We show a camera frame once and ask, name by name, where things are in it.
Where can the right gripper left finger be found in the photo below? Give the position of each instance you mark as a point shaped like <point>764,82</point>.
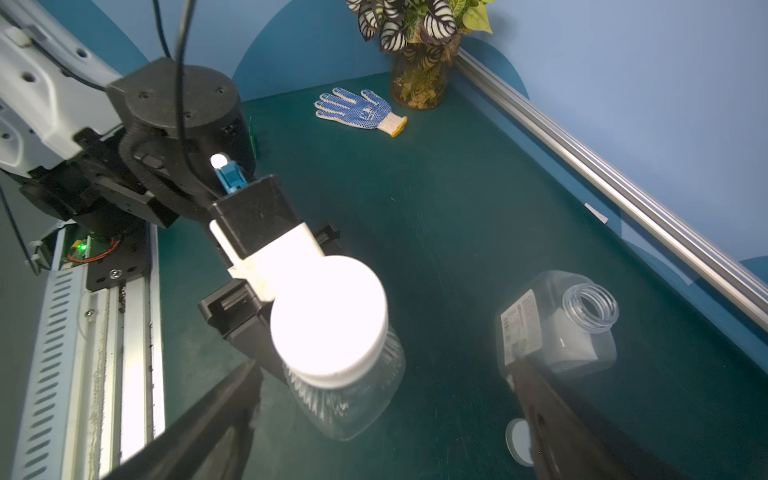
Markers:
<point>212,440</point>

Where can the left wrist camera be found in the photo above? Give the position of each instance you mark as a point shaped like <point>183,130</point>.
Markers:
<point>259,232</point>

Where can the aluminium back rail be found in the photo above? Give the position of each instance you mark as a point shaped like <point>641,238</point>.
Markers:
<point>746,291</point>

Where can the artificial potted plant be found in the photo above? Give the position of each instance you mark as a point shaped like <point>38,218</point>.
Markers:
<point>424,38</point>

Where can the blue dotted work glove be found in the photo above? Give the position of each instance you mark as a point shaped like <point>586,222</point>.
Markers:
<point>366,110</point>

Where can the aluminium front rail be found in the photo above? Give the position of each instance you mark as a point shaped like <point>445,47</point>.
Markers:
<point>95,395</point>

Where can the aluminium rail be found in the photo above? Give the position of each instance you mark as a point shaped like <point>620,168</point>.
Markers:
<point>746,291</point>
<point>95,395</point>

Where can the round clear bottle green label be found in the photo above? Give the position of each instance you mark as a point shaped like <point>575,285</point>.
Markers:
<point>342,413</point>

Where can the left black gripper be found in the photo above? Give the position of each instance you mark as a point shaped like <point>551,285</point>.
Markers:
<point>240,310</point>

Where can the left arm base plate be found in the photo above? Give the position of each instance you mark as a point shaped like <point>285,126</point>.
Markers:
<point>115,261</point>

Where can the square clear bottle white label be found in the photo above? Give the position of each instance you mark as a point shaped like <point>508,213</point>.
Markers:
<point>562,320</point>

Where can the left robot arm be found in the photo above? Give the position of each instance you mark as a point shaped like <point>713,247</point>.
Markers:
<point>105,151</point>

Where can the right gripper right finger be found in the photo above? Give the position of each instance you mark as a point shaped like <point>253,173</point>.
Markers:
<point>570,439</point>

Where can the white cap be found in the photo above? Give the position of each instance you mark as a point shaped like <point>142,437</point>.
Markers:
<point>329,325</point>
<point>518,441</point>

